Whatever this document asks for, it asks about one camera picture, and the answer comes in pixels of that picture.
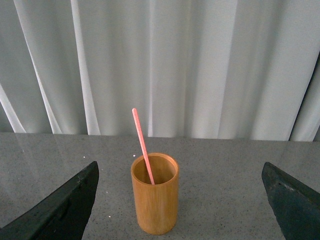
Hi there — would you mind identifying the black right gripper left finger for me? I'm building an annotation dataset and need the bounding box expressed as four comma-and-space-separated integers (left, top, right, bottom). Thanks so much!
0, 161, 99, 240

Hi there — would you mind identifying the bamboo chopstick holder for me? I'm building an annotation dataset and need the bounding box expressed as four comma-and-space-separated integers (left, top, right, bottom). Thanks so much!
130, 152, 180, 235

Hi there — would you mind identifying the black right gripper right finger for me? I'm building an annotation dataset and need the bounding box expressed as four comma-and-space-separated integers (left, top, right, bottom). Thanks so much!
261, 162, 320, 240

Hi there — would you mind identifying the pink chopstick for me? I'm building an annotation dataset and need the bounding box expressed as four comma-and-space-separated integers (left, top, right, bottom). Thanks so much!
131, 108, 155, 185

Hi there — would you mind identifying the white curtain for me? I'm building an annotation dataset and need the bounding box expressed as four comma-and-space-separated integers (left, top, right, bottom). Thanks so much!
0, 0, 320, 141

